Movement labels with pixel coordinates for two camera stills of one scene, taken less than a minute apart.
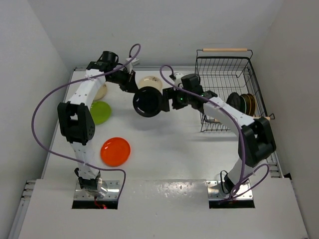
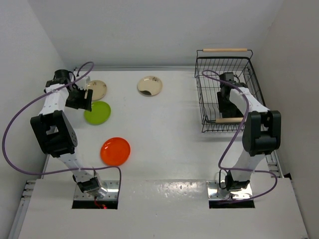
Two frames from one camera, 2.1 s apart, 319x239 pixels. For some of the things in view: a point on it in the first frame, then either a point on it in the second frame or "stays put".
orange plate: (115, 151) stays put
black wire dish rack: (225, 70) stays put
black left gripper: (129, 84) to (82, 103)
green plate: (100, 111) stays put
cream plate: (101, 92) stays put
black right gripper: (170, 93) to (224, 107)
